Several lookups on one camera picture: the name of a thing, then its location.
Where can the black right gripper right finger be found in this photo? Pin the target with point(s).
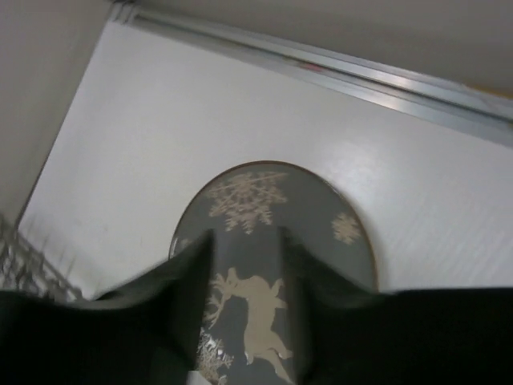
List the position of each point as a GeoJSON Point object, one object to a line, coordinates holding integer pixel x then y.
{"type": "Point", "coordinates": [345, 334]}

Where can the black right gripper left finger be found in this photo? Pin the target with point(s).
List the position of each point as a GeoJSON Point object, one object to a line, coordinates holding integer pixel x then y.
{"type": "Point", "coordinates": [144, 332]}

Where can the aluminium table edge rail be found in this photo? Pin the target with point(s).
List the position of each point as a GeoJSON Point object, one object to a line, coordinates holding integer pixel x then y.
{"type": "Point", "coordinates": [425, 97]}

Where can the grey reindeer snowflake plate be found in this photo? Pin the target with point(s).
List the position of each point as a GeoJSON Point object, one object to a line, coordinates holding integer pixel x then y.
{"type": "Point", "coordinates": [245, 336]}

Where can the grey wire dish rack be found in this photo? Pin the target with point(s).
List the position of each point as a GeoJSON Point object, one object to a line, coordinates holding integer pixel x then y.
{"type": "Point", "coordinates": [25, 269]}

